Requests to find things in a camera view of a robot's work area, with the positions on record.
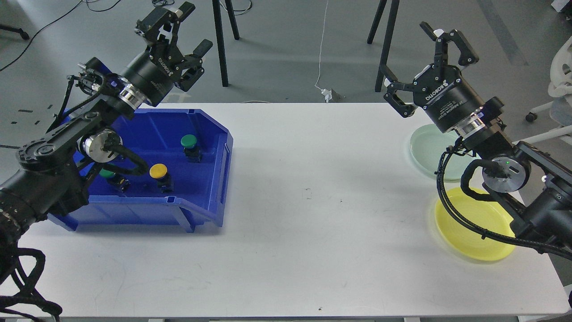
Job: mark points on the yellow push button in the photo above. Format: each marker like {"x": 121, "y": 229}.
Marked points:
{"x": 159, "y": 172}

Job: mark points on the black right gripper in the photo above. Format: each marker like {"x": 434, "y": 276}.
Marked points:
{"x": 448, "y": 98}

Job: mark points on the black stand legs right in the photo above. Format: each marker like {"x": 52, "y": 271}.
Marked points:
{"x": 391, "y": 20}

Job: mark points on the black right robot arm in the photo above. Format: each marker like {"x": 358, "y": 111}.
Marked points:
{"x": 531, "y": 186}

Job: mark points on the black stand legs left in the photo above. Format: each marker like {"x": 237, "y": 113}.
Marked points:
{"x": 217, "y": 15}

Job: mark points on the green push button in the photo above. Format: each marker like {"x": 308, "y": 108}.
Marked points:
{"x": 191, "y": 148}
{"x": 118, "y": 181}

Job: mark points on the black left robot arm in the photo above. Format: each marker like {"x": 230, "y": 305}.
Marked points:
{"x": 57, "y": 169}

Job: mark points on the white office chair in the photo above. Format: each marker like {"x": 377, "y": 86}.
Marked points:
{"x": 560, "y": 89}

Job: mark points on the blue plastic bin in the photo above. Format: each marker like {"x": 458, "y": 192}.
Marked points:
{"x": 199, "y": 188}

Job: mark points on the black stand legs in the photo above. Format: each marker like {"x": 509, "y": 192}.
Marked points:
{"x": 391, "y": 20}
{"x": 217, "y": 15}

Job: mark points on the light green plate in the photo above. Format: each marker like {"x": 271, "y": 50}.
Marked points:
{"x": 426, "y": 146}

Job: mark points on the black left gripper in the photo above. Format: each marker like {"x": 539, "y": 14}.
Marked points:
{"x": 162, "y": 66}

